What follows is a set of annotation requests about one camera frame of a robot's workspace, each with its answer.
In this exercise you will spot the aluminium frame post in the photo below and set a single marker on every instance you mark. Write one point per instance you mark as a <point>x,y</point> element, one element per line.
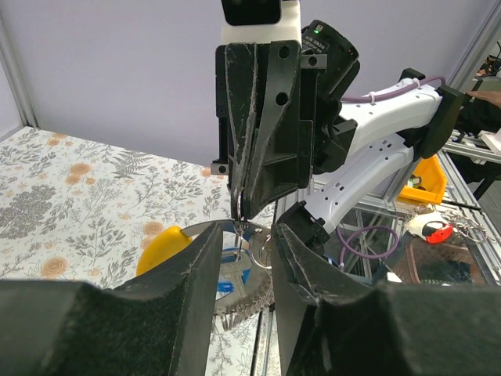
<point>477,49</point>
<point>15,79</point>

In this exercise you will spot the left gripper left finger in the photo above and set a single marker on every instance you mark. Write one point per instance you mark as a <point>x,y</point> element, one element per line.
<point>158,323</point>

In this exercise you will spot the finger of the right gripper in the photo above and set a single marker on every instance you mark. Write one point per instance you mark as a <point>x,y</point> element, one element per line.
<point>272,172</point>
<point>241,75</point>

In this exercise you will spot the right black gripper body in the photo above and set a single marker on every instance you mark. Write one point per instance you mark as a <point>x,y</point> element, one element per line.
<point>306,101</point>

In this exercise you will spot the left aluminium frame post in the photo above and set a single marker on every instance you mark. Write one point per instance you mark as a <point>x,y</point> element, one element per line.
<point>15,79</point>

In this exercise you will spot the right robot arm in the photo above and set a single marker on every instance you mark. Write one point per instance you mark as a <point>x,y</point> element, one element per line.
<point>359,141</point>

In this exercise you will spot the red white tape measure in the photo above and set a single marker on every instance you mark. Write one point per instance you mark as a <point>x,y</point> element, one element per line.
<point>431,227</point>

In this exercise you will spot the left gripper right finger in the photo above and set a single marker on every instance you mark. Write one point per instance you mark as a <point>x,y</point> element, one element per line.
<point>330,324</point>

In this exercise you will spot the blue tag key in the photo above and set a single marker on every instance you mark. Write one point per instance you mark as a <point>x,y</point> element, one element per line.
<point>234,271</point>

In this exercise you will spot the right aluminium frame post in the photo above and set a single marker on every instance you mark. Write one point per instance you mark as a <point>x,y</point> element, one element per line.
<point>477,49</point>

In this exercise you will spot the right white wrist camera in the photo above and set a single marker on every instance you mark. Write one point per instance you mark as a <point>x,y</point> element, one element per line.
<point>261,21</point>

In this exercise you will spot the yellow storage bin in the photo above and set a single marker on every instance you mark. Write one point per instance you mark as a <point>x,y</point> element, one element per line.
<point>427,183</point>

